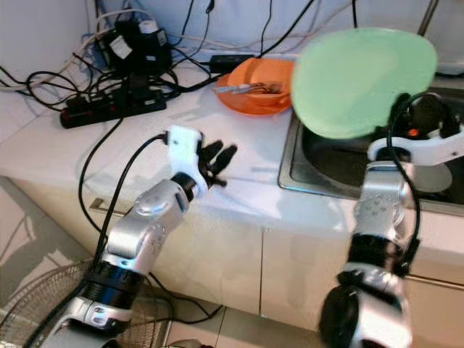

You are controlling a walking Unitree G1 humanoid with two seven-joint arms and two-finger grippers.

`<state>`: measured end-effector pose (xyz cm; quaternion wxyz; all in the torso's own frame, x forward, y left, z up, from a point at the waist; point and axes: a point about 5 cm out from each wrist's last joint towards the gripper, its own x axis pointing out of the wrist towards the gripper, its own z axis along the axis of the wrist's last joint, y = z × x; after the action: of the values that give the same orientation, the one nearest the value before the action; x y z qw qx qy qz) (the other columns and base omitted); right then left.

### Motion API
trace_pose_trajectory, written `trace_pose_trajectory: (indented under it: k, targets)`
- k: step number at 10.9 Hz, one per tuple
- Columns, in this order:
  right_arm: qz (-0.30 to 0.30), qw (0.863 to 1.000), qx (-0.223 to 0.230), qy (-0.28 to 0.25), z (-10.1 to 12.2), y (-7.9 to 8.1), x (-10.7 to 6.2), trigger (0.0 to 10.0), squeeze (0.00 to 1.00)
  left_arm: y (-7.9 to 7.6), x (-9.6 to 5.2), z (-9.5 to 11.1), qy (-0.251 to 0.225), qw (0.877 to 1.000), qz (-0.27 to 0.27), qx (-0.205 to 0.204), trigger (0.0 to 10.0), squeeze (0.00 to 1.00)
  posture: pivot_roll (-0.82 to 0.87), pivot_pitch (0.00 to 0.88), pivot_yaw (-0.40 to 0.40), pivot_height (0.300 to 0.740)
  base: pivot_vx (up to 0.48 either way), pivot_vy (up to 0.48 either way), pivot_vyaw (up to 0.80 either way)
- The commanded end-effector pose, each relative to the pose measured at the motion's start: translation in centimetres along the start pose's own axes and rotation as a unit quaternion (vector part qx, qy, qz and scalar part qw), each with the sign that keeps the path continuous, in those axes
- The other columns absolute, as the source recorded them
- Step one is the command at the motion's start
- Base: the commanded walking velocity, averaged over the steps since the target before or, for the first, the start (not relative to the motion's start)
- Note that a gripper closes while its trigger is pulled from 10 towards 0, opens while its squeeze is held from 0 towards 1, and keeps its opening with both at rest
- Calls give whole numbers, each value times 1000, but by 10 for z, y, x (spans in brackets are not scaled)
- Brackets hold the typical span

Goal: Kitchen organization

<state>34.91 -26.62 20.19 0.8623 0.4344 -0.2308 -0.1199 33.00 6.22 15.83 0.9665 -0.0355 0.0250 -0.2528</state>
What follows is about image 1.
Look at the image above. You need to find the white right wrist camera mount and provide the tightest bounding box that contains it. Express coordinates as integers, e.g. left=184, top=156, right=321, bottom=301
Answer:
left=367, top=125, right=464, bottom=167

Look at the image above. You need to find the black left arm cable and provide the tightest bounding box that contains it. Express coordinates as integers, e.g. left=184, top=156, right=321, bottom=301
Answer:
left=94, top=132, right=171, bottom=280

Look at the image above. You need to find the black power strip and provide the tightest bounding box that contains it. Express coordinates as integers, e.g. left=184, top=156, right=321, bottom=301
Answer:
left=62, top=87, right=166, bottom=130

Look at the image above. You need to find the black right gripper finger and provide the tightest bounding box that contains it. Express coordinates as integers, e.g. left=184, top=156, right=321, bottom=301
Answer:
left=394, top=93, right=415, bottom=135

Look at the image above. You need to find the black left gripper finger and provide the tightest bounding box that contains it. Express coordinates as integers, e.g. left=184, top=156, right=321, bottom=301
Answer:
left=216, top=144, right=239, bottom=178
left=200, top=139, right=222, bottom=175

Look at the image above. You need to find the white cabinet door brass handle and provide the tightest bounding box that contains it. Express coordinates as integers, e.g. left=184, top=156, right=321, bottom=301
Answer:
left=7, top=181, right=264, bottom=323

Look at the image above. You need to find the patterned pale chopstick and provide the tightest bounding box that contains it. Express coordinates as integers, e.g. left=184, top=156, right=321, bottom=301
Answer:
left=217, top=87, right=265, bottom=96
left=216, top=83, right=262, bottom=92

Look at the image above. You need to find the white plug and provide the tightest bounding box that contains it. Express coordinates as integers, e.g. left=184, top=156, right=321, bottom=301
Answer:
left=138, top=20, right=159, bottom=37

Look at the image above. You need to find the grey wire-guard fan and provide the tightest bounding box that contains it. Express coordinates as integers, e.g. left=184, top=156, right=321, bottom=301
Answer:
left=0, top=261, right=117, bottom=348

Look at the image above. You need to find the black looped cable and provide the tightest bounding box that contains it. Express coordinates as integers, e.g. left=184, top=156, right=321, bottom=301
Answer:
left=0, top=58, right=88, bottom=117

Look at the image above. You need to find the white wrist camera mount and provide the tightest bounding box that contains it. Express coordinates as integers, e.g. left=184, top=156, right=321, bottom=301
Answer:
left=367, top=125, right=464, bottom=167
left=167, top=125, right=205, bottom=198

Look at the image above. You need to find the thick black cable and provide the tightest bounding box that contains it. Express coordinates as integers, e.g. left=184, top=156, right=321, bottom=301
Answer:
left=254, top=0, right=318, bottom=59

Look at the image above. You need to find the small black adapter brick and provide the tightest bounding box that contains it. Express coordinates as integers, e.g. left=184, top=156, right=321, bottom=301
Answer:
left=209, top=54, right=254, bottom=73

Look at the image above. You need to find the white cable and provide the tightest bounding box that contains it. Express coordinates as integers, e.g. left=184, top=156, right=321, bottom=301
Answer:
left=0, top=7, right=189, bottom=91

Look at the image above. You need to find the black adapter white label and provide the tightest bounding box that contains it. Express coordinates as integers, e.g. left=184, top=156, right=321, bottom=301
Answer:
left=94, top=18, right=171, bottom=75

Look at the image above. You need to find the steel faucet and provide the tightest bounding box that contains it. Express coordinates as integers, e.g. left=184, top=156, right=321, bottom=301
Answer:
left=415, top=0, right=442, bottom=37

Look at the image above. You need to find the steel kitchen sink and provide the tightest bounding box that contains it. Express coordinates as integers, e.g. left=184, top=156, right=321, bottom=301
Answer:
left=277, top=109, right=464, bottom=215

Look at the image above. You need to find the white ribbed bowl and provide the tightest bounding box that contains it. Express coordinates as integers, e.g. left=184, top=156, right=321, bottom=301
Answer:
left=410, top=159, right=457, bottom=195

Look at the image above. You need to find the light green plate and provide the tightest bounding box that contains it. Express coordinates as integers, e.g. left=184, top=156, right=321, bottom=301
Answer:
left=290, top=28, right=439, bottom=140

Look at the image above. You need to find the black power strip cord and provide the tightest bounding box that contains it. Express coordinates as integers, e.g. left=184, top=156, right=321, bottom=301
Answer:
left=76, top=116, right=123, bottom=251

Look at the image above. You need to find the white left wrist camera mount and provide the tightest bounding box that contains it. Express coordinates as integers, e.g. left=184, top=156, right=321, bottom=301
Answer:
left=167, top=125, right=205, bottom=198

